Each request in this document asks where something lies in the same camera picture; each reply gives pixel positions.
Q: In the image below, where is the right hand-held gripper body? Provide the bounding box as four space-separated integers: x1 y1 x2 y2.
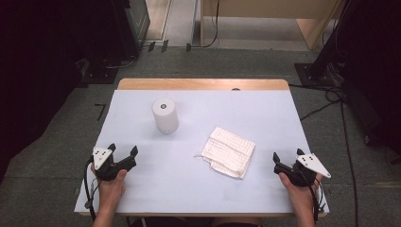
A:
289 153 332 187

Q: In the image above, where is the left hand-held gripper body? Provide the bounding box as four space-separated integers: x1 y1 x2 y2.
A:
92 147 127 183

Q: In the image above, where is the white cylinder speaker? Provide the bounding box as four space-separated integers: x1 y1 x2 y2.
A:
151 97 180 134

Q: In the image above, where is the white waffle cloth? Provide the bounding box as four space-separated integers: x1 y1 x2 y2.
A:
194 126 256 180

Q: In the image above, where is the person's right hand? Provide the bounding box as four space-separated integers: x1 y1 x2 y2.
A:
278 172 323 207

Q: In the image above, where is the person's left hand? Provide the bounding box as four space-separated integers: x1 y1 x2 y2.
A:
90 164 128 206

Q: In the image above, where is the white table mat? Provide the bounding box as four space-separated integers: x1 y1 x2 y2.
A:
74 89 330 215

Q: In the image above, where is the person's dark clothing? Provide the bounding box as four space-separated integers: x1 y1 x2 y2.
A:
127 217 263 227

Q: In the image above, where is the dark curtain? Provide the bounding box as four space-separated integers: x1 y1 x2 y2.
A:
343 0 401 155
0 0 127 185

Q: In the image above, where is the light wooden desk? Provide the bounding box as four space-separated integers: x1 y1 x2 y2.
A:
200 0 346 51

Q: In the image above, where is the long black floor cable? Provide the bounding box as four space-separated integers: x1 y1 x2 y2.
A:
340 100 360 227

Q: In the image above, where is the right hand-held gripper cable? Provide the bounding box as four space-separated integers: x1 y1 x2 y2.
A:
301 174 327 225

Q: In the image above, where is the hand-held gripper cable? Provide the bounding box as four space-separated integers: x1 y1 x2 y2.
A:
83 157 102 222
301 174 327 225

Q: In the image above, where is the left hand-held gripper cable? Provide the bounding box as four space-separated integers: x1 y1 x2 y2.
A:
83 157 102 222

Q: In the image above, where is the black stand base plate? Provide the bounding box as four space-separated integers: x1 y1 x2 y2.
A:
80 58 119 85
294 61 337 88

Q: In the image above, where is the grey floor cable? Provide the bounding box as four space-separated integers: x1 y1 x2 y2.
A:
105 55 140 70

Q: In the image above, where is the black stand post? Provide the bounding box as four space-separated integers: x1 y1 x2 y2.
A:
310 0 360 79

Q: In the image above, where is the hanging black cable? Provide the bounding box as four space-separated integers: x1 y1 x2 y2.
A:
188 0 220 50

